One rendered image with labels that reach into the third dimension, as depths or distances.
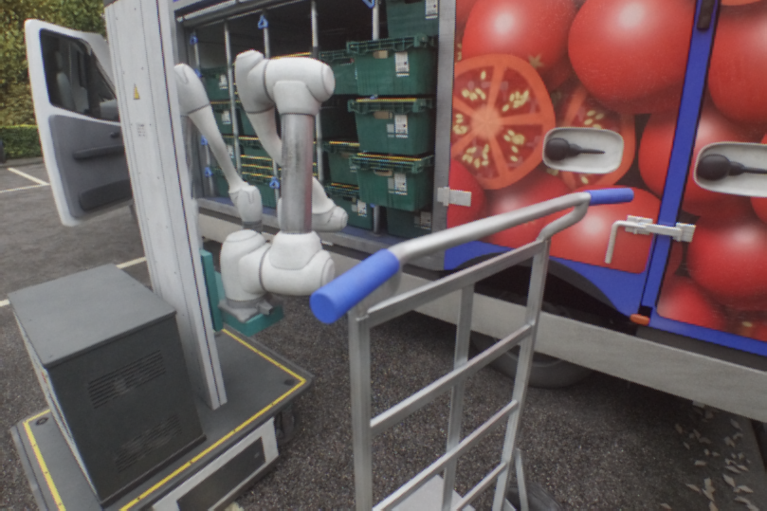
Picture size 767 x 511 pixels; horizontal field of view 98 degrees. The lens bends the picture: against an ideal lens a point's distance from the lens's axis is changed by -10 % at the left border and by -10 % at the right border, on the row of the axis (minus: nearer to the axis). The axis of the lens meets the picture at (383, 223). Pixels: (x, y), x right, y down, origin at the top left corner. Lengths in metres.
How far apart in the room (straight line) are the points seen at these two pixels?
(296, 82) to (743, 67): 1.41
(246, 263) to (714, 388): 1.82
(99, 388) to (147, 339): 0.17
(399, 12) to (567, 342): 1.80
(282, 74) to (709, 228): 1.53
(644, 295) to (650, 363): 0.31
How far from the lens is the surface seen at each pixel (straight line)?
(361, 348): 0.60
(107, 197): 4.35
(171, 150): 1.27
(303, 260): 1.19
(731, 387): 1.96
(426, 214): 2.09
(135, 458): 1.45
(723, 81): 1.63
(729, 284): 1.75
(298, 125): 1.20
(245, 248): 1.28
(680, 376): 1.93
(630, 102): 1.61
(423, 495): 1.71
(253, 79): 1.27
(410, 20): 2.13
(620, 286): 1.75
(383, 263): 0.44
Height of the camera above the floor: 1.40
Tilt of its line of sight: 18 degrees down
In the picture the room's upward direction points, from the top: straight up
